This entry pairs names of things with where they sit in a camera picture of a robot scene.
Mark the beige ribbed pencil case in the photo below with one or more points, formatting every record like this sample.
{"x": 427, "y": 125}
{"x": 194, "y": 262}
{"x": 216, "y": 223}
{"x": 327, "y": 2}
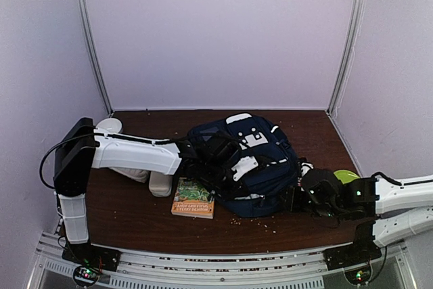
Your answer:
{"x": 137, "y": 175}

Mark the navy blue backpack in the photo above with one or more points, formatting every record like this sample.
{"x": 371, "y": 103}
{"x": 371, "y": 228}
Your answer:
{"x": 277, "y": 163}

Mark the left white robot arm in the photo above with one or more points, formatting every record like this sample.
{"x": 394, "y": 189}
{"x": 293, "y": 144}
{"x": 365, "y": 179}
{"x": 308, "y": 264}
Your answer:
{"x": 87, "y": 146}

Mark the white patterned bowl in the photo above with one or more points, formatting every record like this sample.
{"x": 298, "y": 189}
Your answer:
{"x": 111, "y": 125}

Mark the orange treehouse book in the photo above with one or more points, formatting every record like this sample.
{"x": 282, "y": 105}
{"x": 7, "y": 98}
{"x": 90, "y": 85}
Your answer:
{"x": 192, "y": 200}

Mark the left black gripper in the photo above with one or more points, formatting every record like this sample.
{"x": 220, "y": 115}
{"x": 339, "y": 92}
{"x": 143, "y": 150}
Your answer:
{"x": 231, "y": 193}

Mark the green plate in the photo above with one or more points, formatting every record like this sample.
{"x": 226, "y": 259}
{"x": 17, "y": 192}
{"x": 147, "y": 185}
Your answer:
{"x": 346, "y": 176}

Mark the left aluminium frame post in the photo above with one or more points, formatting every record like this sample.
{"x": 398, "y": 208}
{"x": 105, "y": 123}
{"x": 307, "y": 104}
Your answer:
{"x": 94, "y": 60}

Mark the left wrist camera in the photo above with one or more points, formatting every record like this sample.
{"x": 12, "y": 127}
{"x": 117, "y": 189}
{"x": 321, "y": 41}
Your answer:
{"x": 245, "y": 165}

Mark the aluminium frame post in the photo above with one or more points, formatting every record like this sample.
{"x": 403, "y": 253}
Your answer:
{"x": 94, "y": 60}
{"x": 351, "y": 36}

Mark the front aluminium rail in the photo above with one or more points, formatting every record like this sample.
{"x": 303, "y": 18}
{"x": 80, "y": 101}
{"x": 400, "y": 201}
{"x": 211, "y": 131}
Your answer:
{"x": 291, "y": 269}

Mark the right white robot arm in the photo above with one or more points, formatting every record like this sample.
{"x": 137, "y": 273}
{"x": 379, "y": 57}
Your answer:
{"x": 389, "y": 210}

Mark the beige glasses case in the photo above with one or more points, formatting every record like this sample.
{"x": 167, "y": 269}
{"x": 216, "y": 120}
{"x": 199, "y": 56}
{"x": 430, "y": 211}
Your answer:
{"x": 160, "y": 185}

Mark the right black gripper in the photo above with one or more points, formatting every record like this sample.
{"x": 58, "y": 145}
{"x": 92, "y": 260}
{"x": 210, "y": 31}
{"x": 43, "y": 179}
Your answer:
{"x": 292, "y": 204}

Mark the right aluminium frame post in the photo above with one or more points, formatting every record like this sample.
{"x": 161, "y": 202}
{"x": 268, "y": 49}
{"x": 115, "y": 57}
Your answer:
{"x": 351, "y": 36}

